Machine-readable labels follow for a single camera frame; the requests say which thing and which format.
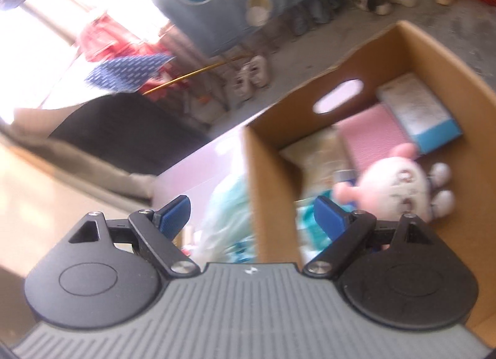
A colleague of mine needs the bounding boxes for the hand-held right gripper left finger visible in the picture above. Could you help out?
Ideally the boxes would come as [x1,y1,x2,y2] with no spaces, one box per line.
[69,195,199,279]

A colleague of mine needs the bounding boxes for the red hanging clothes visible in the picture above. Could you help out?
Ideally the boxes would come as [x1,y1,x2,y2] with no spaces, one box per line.
[77,10,175,100]

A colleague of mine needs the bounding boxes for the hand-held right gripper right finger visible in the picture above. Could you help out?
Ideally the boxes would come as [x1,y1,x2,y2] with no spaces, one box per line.
[303,195,435,279]

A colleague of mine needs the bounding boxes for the blue bedsheet with circles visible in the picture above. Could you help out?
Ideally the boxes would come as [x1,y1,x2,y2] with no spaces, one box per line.
[137,0,373,58]

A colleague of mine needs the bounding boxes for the translucent plastic bag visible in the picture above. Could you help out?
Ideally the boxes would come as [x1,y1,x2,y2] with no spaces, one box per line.
[192,171,258,267]

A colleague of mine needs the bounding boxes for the beige packet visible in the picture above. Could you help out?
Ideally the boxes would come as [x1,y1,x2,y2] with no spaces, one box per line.
[279,128,355,193]

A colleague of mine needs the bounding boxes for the blue star print cloth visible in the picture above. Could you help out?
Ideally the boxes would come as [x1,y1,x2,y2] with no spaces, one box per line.
[85,52,175,94]

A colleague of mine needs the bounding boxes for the cardboard box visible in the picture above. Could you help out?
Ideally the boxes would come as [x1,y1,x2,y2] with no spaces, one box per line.
[242,20,496,348]

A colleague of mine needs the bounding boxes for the yellow broom stick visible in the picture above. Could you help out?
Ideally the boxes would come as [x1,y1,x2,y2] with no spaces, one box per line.
[141,57,241,96]

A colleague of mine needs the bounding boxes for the pink knitted sponge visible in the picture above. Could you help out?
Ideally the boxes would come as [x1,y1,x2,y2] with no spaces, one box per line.
[337,105,417,177]

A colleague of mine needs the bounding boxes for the pink plush toy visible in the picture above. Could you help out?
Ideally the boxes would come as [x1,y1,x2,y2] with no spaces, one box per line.
[334,143,455,224]

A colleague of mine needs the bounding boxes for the white and blue tissue box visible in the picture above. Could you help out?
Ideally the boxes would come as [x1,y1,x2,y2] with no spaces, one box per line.
[376,74,463,155]

